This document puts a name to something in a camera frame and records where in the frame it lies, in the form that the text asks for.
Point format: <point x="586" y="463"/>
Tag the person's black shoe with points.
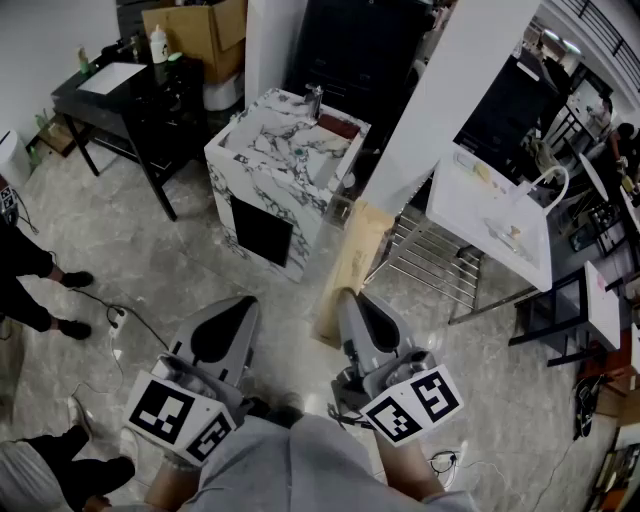
<point x="280" y="410"/>

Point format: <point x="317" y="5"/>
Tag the black cabinet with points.
<point x="360" y="55"/>

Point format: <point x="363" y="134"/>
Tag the white sink counter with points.
<point x="480" y="215"/>

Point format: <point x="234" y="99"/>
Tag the marble sink counter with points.
<point x="270" y="165"/>

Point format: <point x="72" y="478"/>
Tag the person's grey shorts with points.
<point x="300" y="470"/>

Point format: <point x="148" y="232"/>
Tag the green bottle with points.
<point x="83" y="62"/>

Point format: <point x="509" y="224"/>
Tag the white power strip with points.
<point x="118" y="322"/>

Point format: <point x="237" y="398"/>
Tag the yellow soap bar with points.
<point x="483" y="172"/>

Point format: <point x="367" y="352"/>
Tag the white curved faucet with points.
<point x="550" y="175"/>

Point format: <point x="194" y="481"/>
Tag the black sink counter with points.
<point x="160" y="100"/>

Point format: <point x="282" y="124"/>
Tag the person's left forearm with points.
<point x="167" y="487"/>

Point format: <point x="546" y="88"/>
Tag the metal rack frame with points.
<point x="435" y="265"/>

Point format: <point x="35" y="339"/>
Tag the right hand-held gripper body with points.
<point x="395" y="380"/>

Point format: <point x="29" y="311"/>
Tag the black stool with white top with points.
<point x="597" y="305"/>

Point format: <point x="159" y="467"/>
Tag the green soap bar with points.
<point x="175" y="56"/>

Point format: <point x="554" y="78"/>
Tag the dark red cloth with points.
<point x="340" y="126"/>

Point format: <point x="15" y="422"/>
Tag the flat wooden board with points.
<point x="352" y="260"/>

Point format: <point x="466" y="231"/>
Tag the white rectangular basin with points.
<point x="111" y="78"/>

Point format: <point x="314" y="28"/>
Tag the large cardboard box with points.
<point x="200" y="35"/>

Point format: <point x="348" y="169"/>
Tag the person's right forearm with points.
<point x="407" y="465"/>

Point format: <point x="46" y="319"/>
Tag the bronze faucet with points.
<point x="131" y="47"/>

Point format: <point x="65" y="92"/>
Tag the clear glass box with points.
<point x="339" y="211"/>

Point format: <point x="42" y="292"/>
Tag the black framed panel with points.
<point x="505" y="110"/>

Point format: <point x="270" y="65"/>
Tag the white trash bin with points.
<point x="12" y="157"/>

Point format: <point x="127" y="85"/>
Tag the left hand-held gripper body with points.
<point x="220" y="370"/>

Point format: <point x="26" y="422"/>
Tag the white pump bottle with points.
<point x="159" y="47"/>

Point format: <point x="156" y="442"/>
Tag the chrome faucet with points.
<point x="315" y="102"/>

